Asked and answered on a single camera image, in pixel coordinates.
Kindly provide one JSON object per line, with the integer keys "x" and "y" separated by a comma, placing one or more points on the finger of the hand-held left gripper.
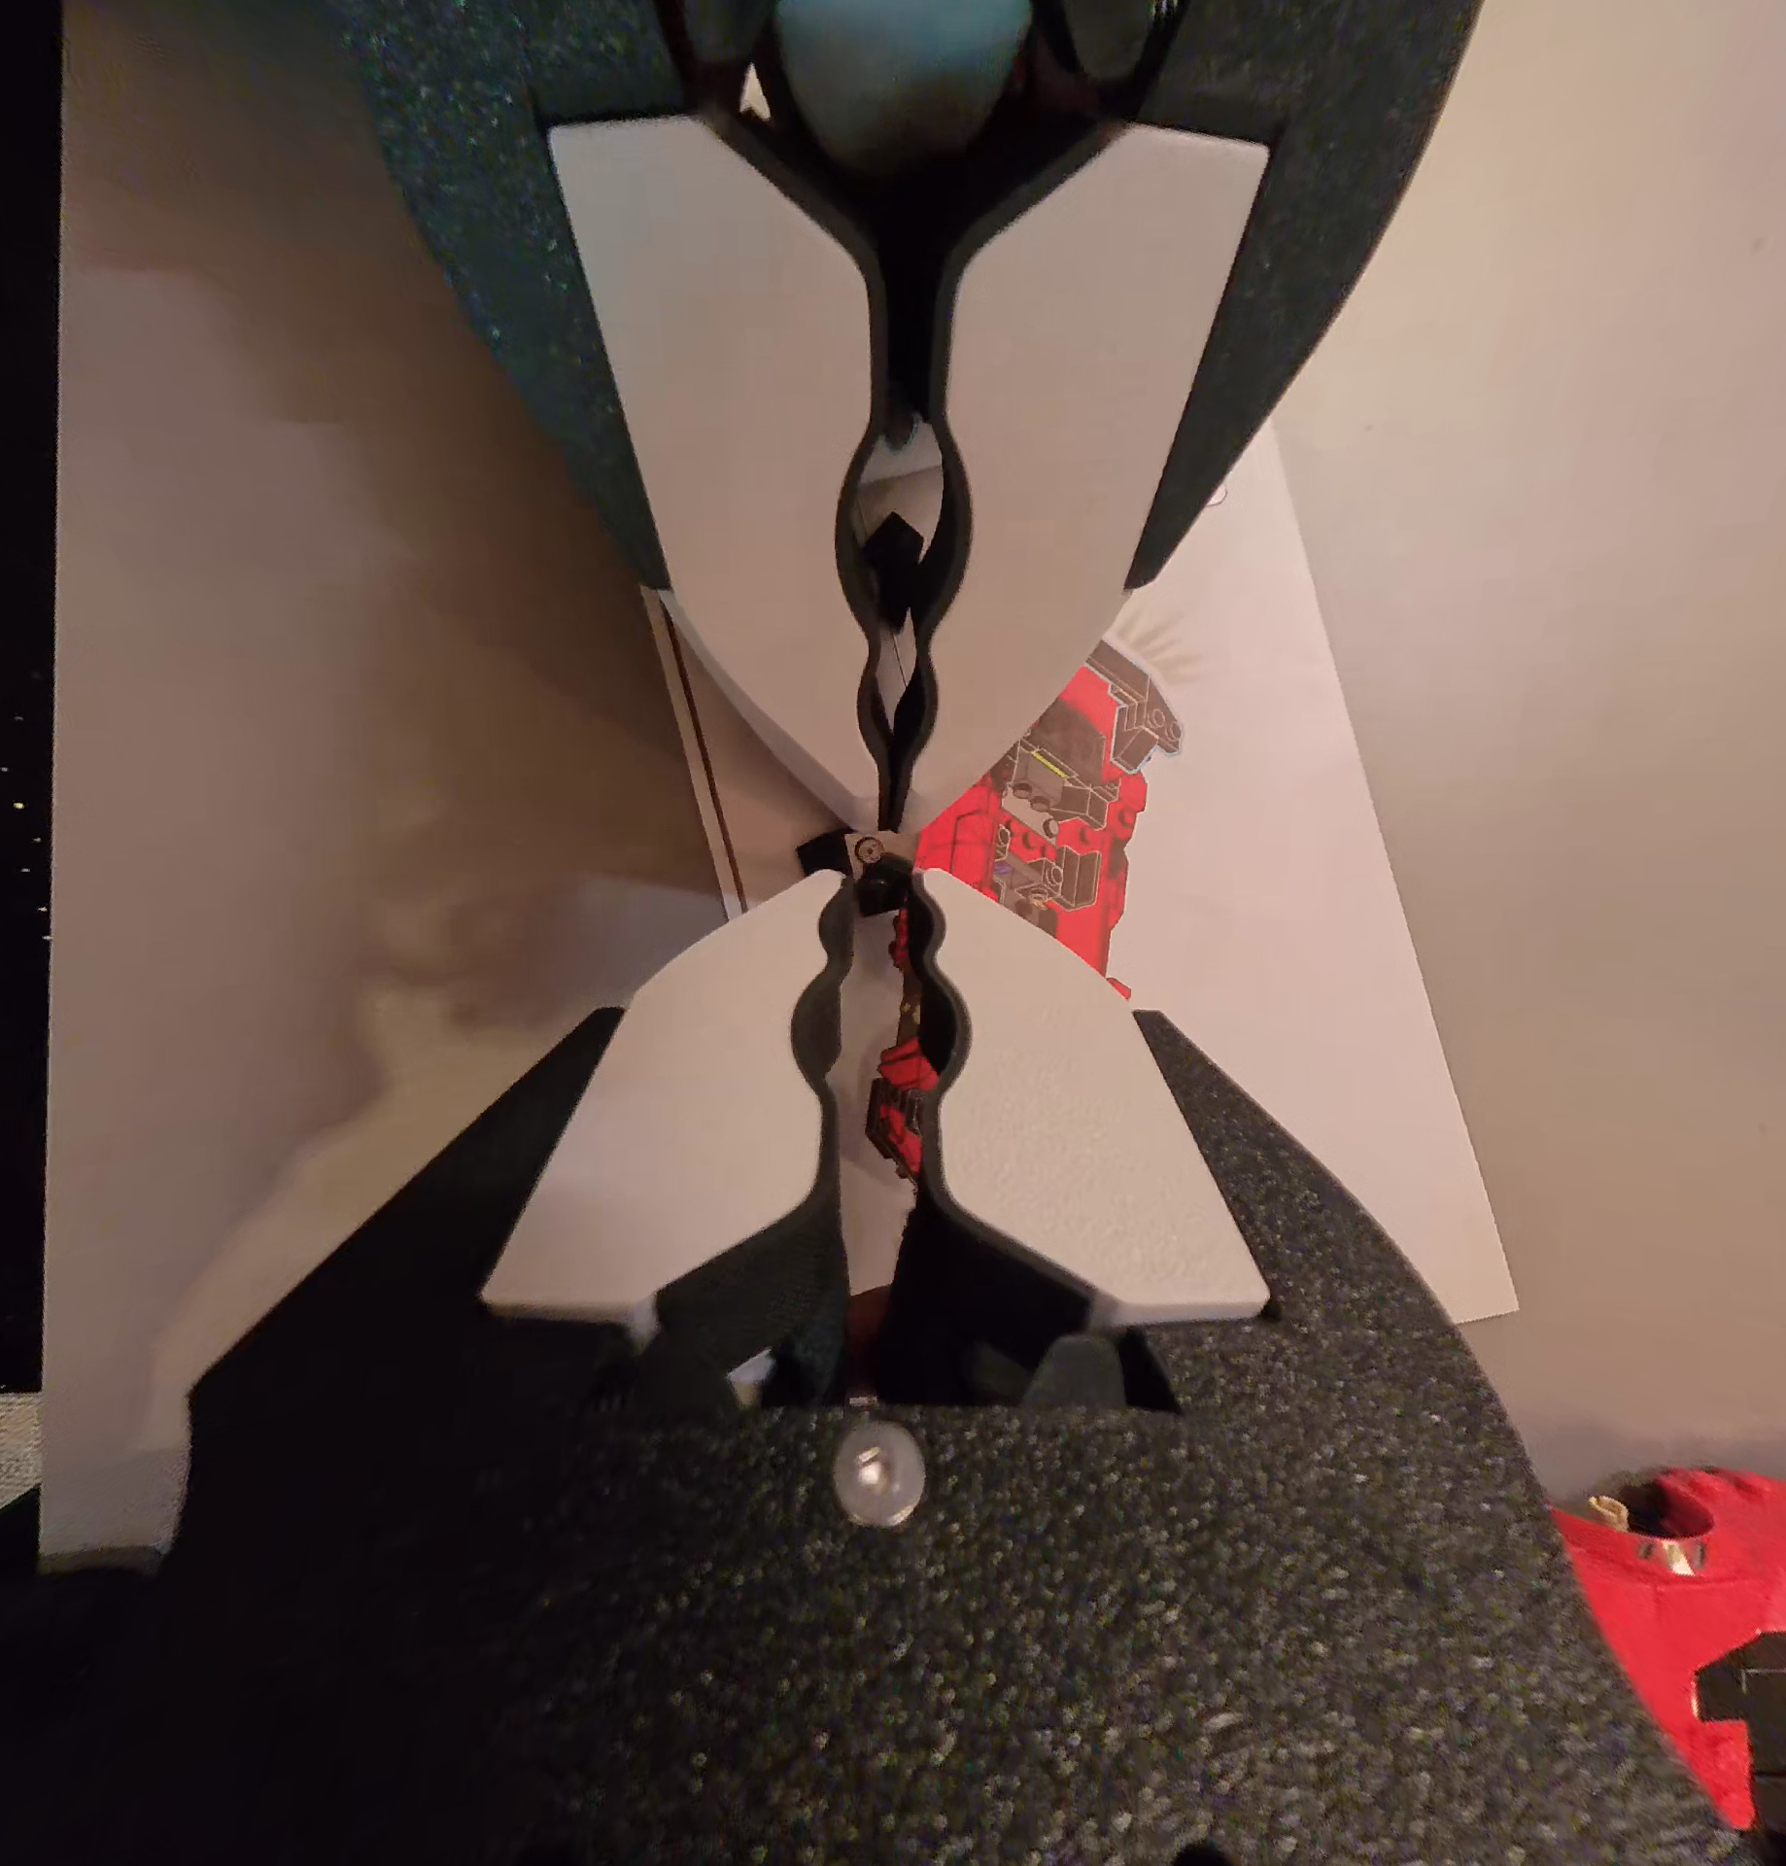
{"x": 1097, "y": 409}
{"x": 718, "y": 409}

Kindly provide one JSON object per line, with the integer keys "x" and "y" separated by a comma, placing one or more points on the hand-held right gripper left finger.
{"x": 674, "y": 1152}

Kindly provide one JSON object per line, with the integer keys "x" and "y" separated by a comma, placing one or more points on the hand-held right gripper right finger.
{"x": 1083, "y": 1166}

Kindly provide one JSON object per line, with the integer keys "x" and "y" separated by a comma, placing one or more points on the lego instruction booklet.
{"x": 1273, "y": 1021}

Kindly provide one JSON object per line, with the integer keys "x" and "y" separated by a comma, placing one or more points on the black lego wedge plate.
{"x": 899, "y": 560}
{"x": 856, "y": 866}

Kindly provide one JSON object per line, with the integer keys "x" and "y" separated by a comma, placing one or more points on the red lego car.
{"x": 1680, "y": 1619}

